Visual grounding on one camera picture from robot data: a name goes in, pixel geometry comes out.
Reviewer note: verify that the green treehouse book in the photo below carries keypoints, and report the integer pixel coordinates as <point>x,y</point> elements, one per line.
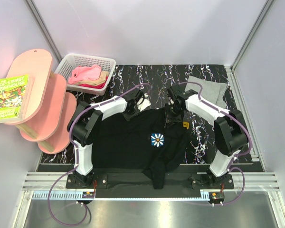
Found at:
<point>14,97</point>

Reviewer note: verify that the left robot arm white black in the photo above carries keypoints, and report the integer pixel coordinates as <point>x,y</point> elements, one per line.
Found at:
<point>86,121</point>

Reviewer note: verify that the white plastic laundry basket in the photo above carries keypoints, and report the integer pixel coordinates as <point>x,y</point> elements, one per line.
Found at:
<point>71,61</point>

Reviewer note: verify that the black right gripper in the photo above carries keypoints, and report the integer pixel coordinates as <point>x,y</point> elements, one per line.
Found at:
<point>170,120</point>

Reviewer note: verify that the pink garment in basket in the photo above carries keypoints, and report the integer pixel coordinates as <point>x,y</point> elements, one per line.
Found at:
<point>81,73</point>

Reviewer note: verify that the pink tiered shelf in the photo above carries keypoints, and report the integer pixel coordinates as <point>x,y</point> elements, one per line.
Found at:
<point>50,107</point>

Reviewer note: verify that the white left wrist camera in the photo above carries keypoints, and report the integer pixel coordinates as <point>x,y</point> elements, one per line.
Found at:
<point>143,103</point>

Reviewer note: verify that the aluminium frame rail front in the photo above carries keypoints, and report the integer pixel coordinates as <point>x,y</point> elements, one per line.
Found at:
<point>52,185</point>

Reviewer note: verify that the beige garment in basket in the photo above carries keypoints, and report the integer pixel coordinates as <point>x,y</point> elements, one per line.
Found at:
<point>102,79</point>

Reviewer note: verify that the black t shirt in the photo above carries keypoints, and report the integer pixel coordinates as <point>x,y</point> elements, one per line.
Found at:
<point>144,143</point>

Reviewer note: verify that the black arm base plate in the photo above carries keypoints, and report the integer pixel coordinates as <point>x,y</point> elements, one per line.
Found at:
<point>126,184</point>

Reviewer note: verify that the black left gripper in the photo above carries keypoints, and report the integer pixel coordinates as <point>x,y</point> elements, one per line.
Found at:
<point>128,117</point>

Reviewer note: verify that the folded grey t shirt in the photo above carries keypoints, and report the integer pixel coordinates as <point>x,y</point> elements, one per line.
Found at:
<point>212,91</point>

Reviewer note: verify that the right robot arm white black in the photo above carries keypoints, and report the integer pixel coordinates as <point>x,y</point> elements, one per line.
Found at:
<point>231,136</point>

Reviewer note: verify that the magenta garment in basket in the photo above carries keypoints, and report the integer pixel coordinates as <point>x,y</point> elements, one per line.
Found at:
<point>100,86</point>

